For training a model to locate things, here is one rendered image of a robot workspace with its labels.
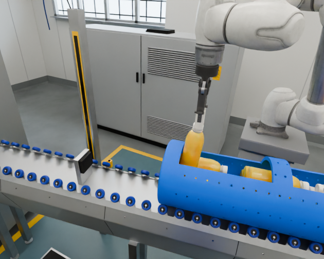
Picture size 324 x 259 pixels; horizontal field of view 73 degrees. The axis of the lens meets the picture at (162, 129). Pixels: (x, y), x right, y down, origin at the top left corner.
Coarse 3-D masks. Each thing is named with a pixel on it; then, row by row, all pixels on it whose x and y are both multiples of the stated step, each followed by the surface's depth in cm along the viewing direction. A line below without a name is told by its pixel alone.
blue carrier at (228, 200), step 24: (168, 144) 91; (168, 168) 84; (192, 168) 83; (240, 168) 104; (264, 168) 100; (288, 168) 81; (168, 192) 85; (192, 192) 82; (216, 192) 80; (240, 192) 79; (264, 192) 77; (288, 192) 76; (312, 192) 75; (216, 216) 87; (240, 216) 81; (264, 216) 78; (288, 216) 76; (312, 216) 74; (312, 240) 81
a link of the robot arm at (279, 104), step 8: (280, 88) 130; (288, 88) 129; (272, 96) 129; (280, 96) 125; (288, 96) 124; (264, 104) 134; (272, 104) 128; (280, 104) 125; (288, 104) 123; (264, 112) 134; (272, 112) 130; (280, 112) 126; (288, 112) 123; (264, 120) 135; (272, 120) 131; (280, 120) 128
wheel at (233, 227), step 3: (231, 222) 90; (234, 222) 89; (228, 225) 90; (231, 225) 89; (234, 225) 89; (237, 225) 89; (228, 228) 90; (231, 228) 89; (234, 228) 89; (237, 228) 89; (231, 231) 89; (234, 231) 89; (237, 231) 89
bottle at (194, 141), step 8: (192, 128) 83; (192, 136) 83; (200, 136) 83; (192, 144) 83; (200, 144) 83; (184, 152) 87; (192, 152) 85; (200, 152) 86; (184, 160) 88; (192, 160) 87
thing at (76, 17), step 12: (72, 12) 107; (72, 24) 110; (84, 24) 113; (72, 36) 113; (84, 36) 114; (84, 48) 116; (84, 60) 118; (84, 72) 120; (84, 84) 124; (84, 96) 128; (84, 108) 132; (84, 120) 136; (96, 120) 141; (96, 132) 143; (96, 144) 146; (96, 156) 149
